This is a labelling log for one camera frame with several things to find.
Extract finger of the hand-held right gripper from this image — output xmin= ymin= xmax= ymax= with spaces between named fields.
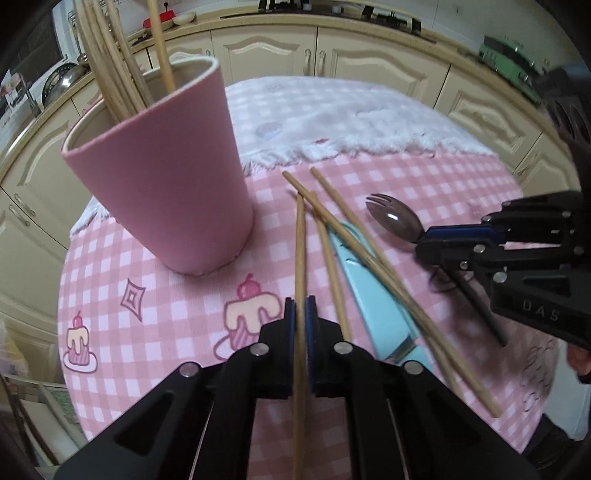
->
xmin=424 ymin=189 xmax=584 ymax=246
xmin=414 ymin=241 xmax=579 ymax=283

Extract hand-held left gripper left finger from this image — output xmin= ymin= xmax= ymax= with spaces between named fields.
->
xmin=55 ymin=296 xmax=296 ymax=480

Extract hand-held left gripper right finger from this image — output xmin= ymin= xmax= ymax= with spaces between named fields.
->
xmin=305 ymin=295 xmax=541 ymax=480

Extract long wooden chopstick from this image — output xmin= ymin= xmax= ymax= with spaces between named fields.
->
xmin=281 ymin=171 xmax=465 ymax=395
xmin=310 ymin=167 xmax=504 ymax=418
xmin=292 ymin=195 xmax=309 ymax=480
xmin=310 ymin=196 xmax=352 ymax=339

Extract metal spork with black handle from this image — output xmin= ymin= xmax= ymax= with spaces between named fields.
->
xmin=366 ymin=194 xmax=509 ymax=348

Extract pink cup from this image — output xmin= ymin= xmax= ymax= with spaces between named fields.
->
xmin=62 ymin=56 xmax=256 ymax=276

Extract bunch of wooden chopsticks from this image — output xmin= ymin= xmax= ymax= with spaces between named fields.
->
xmin=74 ymin=0 xmax=178 ymax=123

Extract person's right hand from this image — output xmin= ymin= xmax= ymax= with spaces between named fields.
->
xmin=567 ymin=344 xmax=591 ymax=385

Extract light blue knife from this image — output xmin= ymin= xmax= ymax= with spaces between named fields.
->
xmin=329 ymin=222 xmax=435 ymax=374

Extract pink checkered tablecloth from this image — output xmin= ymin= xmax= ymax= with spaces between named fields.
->
xmin=58 ymin=148 xmax=573 ymax=462

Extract dark cloth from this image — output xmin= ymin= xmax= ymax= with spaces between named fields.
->
xmin=525 ymin=414 xmax=583 ymax=468

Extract green kitchen appliance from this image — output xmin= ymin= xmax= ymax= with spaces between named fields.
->
xmin=478 ymin=34 xmax=542 ymax=106

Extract white fringed cloth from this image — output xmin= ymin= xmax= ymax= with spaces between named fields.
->
xmin=69 ymin=76 xmax=499 ymax=232

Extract beige kitchen countertop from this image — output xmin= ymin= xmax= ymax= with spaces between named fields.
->
xmin=0 ymin=9 xmax=546 ymax=176

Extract black gas hob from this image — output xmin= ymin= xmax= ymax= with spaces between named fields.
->
xmin=221 ymin=0 xmax=422 ymax=34

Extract metal colander and bowl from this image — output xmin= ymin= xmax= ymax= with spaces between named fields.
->
xmin=41 ymin=60 xmax=90 ymax=108

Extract kitchen window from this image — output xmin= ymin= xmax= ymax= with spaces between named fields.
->
xmin=16 ymin=18 xmax=65 ymax=84

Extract metal wire rack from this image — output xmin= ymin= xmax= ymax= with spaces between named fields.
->
xmin=0 ymin=369 xmax=88 ymax=467

